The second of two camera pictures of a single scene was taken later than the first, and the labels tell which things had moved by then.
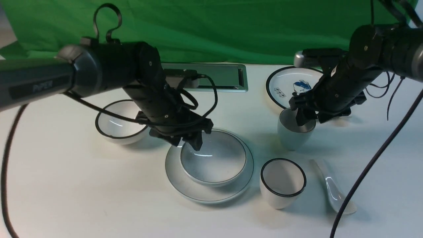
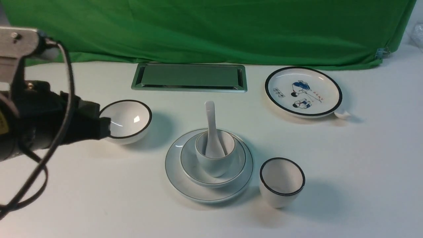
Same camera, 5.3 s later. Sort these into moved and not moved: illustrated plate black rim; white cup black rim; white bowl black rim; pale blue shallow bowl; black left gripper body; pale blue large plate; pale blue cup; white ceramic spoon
Moved: white ceramic spoon; black left gripper body; pale blue cup
Not moved: white cup black rim; white bowl black rim; pale blue large plate; pale blue shallow bowl; illustrated plate black rim
